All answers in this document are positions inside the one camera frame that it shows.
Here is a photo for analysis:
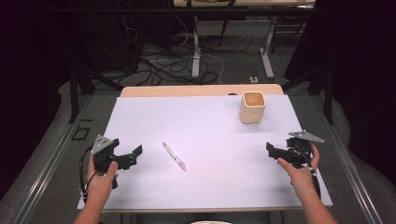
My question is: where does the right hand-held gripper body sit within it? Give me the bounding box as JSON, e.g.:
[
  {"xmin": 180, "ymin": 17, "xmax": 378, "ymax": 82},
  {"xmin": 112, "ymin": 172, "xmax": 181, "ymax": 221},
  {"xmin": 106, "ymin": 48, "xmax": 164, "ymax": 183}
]
[{"xmin": 285, "ymin": 130, "xmax": 326, "ymax": 170}]

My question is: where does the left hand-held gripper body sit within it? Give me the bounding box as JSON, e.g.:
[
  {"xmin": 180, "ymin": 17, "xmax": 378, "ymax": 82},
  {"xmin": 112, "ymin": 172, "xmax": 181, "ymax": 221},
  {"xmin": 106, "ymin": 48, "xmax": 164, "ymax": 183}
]
[{"xmin": 90, "ymin": 134, "xmax": 123, "ymax": 190}]

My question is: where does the person's right hand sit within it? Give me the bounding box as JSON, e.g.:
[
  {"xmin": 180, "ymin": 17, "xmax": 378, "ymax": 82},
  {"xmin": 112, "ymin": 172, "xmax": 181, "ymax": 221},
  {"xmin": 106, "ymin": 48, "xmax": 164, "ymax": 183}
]
[{"xmin": 276, "ymin": 144, "xmax": 321, "ymax": 200}]

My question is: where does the person's left hand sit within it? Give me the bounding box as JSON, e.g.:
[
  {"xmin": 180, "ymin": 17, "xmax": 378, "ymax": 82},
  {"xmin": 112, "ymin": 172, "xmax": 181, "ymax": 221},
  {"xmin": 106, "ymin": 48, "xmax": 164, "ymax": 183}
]
[{"xmin": 86, "ymin": 154, "xmax": 120, "ymax": 203}]

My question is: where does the silver pen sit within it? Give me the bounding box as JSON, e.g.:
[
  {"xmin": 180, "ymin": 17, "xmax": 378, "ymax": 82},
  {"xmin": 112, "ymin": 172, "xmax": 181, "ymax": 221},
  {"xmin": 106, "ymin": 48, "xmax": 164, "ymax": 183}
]
[{"xmin": 162, "ymin": 141, "xmax": 188, "ymax": 173}]

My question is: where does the cream square cup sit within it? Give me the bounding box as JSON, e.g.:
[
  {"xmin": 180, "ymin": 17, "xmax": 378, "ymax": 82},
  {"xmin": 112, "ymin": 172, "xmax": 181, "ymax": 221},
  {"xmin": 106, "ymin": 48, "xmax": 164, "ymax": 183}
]
[{"xmin": 238, "ymin": 91, "xmax": 267, "ymax": 125}]

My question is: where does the black metal stand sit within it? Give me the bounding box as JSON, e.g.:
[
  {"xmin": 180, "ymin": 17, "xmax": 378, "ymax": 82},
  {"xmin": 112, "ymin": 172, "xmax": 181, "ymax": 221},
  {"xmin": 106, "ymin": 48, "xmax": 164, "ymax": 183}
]
[
  {"xmin": 281, "ymin": 59, "xmax": 335, "ymax": 126},
  {"xmin": 67, "ymin": 18, "xmax": 125, "ymax": 124}
]

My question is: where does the white table mat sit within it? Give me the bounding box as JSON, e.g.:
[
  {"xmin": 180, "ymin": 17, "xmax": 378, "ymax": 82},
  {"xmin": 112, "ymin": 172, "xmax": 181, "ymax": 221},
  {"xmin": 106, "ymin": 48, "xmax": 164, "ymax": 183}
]
[{"xmin": 77, "ymin": 93, "xmax": 333, "ymax": 211}]

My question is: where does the white round object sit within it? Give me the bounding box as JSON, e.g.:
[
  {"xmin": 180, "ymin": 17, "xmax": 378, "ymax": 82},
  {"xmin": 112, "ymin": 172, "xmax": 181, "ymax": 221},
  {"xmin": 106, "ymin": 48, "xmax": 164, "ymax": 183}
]
[{"xmin": 190, "ymin": 219, "xmax": 233, "ymax": 224}]

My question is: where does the white-legged desk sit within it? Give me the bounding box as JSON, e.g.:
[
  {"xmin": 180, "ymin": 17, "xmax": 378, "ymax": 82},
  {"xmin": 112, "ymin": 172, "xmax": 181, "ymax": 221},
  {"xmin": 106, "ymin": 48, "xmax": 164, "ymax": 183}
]
[{"xmin": 173, "ymin": 0, "xmax": 317, "ymax": 80}]

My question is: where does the black floor hatch frame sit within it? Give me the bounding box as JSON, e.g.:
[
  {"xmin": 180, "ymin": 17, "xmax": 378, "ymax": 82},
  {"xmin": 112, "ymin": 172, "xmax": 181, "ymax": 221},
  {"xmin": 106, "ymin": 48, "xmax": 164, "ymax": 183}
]
[{"xmin": 71, "ymin": 126, "xmax": 92, "ymax": 142}]

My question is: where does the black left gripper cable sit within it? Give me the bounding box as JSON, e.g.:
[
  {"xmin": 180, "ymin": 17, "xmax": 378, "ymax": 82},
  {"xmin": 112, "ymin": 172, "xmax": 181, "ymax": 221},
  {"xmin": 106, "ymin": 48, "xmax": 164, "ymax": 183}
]
[{"xmin": 78, "ymin": 145, "xmax": 98, "ymax": 203}]

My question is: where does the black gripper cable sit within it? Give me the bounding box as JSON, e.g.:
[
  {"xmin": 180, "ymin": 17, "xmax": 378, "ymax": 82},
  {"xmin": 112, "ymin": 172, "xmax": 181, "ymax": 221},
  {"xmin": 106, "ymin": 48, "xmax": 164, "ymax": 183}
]
[
  {"xmin": 293, "ymin": 146, "xmax": 322, "ymax": 201},
  {"xmin": 78, "ymin": 145, "xmax": 98, "ymax": 203}
]

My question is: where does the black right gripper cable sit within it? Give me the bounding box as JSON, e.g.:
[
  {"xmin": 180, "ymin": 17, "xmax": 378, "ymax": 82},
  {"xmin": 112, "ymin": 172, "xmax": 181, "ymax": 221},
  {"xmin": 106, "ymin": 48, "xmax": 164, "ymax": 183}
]
[{"xmin": 293, "ymin": 146, "xmax": 322, "ymax": 201}]

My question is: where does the metal floor rail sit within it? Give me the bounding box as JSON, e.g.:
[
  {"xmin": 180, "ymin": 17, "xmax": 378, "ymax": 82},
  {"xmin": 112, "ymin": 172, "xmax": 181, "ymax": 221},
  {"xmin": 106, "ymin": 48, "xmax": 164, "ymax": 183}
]
[
  {"xmin": 12, "ymin": 92, "xmax": 94, "ymax": 224},
  {"xmin": 311, "ymin": 94, "xmax": 386, "ymax": 224}
]

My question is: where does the tangle of floor cables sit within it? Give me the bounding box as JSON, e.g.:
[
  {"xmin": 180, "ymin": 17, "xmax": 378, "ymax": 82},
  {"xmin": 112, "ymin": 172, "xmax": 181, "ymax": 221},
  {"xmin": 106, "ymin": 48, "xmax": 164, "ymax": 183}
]
[{"xmin": 116, "ymin": 15, "xmax": 255, "ymax": 87}]

